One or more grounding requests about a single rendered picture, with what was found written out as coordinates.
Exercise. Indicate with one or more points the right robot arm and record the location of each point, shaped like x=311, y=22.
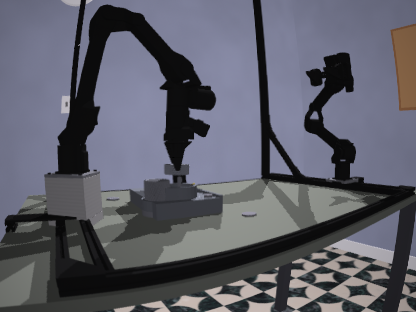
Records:
x=72, y=155

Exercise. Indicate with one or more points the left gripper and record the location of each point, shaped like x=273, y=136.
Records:
x=338, y=73

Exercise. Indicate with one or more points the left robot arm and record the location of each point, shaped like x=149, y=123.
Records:
x=315, y=126

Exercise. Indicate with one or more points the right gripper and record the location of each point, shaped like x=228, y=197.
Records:
x=177, y=138

